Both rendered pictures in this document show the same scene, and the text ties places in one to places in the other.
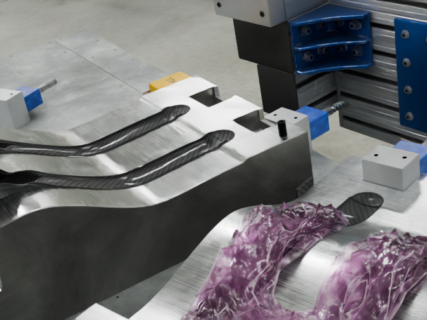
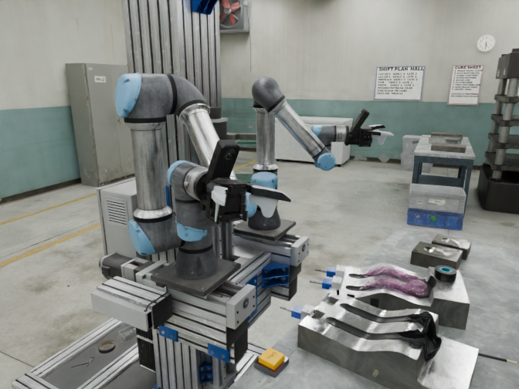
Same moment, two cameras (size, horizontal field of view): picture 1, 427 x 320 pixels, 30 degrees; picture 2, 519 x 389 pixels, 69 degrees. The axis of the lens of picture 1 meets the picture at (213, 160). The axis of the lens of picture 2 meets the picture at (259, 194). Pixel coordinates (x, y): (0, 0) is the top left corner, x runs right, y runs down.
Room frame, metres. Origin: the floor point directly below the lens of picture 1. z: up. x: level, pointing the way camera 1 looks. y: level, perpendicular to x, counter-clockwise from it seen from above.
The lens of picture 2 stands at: (1.67, 0.91, 1.66)
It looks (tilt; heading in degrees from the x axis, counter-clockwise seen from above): 16 degrees down; 243
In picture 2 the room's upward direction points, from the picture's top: straight up
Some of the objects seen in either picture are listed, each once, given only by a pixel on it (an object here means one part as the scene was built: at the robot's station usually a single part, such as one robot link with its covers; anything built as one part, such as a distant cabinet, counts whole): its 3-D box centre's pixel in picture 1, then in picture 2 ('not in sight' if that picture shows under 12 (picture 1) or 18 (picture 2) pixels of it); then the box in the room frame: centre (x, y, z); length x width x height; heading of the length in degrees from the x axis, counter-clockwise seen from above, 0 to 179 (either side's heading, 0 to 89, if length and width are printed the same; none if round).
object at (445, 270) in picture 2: not in sight; (445, 273); (0.38, 0.04, 0.93); 0.08 x 0.08 x 0.04
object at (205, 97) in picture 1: (215, 108); (316, 319); (0.97, -0.01, 0.87); 0.05 x 0.05 x 0.04; 26
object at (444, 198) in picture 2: not in sight; (435, 197); (-2.26, -2.04, 0.32); 0.60 x 0.40 x 0.22; 132
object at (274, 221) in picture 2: not in sight; (264, 214); (0.90, -0.52, 1.09); 0.15 x 0.15 x 0.10
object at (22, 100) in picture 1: (28, 96); not in sight; (1.25, 0.28, 0.83); 0.13 x 0.05 x 0.05; 142
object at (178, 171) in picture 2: not in sight; (188, 179); (1.41, 0.03, 1.43); 0.11 x 0.08 x 0.09; 98
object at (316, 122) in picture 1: (312, 120); (296, 311); (0.97, -0.14, 0.83); 0.13 x 0.05 x 0.05; 125
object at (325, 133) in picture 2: not in sight; (323, 134); (0.61, -0.51, 1.43); 0.11 x 0.08 x 0.09; 150
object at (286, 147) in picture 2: not in sight; (313, 140); (-3.15, -5.90, 0.47); 1.52 x 0.77 x 0.94; 128
